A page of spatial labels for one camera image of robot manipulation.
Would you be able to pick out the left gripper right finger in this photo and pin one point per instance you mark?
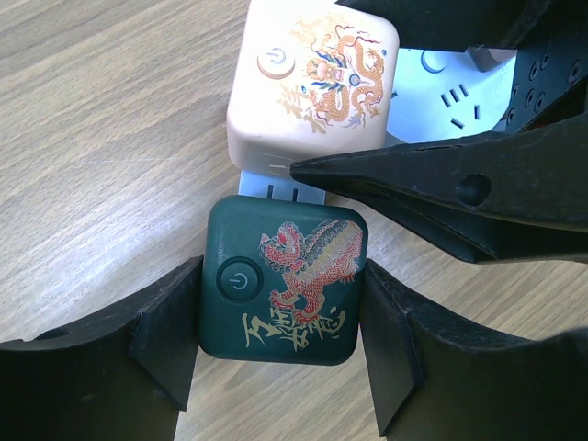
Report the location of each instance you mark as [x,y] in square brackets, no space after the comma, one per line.
[435,375]

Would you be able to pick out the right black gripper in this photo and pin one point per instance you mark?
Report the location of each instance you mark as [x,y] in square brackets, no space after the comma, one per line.
[492,197]

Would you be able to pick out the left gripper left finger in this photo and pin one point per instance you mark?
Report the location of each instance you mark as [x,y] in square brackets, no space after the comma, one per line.
[121,373]

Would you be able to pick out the dark green cube adapter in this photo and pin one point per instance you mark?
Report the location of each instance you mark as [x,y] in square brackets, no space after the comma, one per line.
[281,281]

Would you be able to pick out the orange cube socket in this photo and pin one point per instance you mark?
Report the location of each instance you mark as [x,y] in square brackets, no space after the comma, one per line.
[313,78]

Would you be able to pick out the small pink plug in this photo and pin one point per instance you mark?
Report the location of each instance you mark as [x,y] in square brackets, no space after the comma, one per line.
[487,59]

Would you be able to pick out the light blue power strip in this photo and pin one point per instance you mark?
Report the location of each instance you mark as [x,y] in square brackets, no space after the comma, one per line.
[279,188]

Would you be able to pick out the round light blue socket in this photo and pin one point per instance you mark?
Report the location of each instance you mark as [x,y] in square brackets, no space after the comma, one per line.
[440,95]

